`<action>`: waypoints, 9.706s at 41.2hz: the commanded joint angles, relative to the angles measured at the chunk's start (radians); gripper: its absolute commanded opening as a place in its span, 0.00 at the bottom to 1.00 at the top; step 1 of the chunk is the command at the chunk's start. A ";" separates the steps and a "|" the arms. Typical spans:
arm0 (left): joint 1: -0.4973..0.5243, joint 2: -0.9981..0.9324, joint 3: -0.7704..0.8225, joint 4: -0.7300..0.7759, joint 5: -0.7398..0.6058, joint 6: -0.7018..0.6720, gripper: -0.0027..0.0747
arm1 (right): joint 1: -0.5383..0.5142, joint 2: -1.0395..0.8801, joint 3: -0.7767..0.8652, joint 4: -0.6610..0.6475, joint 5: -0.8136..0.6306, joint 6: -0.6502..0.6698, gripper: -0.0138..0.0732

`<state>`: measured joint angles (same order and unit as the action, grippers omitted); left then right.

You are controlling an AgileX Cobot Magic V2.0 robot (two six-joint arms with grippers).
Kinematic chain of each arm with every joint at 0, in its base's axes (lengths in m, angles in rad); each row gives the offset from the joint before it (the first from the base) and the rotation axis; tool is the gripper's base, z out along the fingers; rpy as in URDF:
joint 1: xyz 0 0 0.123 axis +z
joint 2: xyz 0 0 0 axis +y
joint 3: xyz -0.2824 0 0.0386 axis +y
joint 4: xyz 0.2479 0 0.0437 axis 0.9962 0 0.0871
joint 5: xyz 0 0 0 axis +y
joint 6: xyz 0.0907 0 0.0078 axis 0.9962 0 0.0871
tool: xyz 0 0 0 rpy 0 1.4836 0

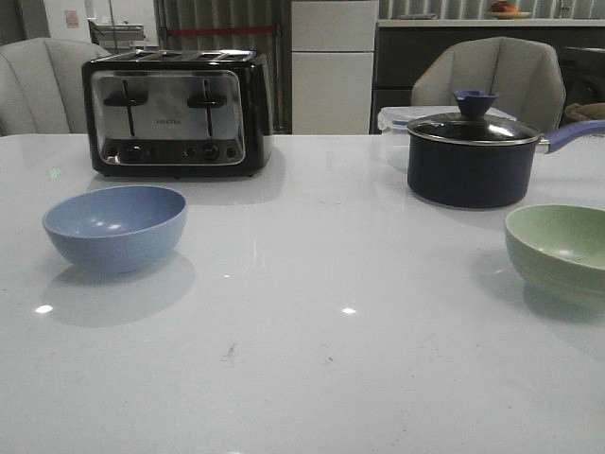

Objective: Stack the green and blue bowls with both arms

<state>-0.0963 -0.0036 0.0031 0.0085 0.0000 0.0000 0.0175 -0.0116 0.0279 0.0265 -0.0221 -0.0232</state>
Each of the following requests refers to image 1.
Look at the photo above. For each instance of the blue bowl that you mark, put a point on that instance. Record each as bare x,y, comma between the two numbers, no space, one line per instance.
117,229

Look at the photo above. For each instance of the green bowl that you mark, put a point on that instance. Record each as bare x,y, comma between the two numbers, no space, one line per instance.
559,249

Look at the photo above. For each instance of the clear plastic food container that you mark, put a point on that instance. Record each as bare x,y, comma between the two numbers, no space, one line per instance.
392,124

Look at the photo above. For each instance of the dark blue saucepan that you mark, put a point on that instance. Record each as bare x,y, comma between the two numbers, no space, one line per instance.
479,176

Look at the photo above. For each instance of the white cabinet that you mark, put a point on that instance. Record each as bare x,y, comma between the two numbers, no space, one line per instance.
332,51

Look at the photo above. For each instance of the black and silver toaster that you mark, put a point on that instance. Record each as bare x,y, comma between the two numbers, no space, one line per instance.
178,113

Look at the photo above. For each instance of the glass pot lid blue knob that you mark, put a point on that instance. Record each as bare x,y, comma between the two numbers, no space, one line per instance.
471,123

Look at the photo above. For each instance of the beige chair right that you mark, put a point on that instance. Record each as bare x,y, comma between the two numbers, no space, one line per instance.
526,75

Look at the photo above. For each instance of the beige chair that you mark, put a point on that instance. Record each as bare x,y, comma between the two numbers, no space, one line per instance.
526,75
41,85

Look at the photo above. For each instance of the fruit bowl on counter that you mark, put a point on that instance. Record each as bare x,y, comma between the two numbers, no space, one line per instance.
504,10

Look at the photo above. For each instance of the beige chair left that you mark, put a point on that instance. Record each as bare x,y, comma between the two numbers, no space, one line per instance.
41,85

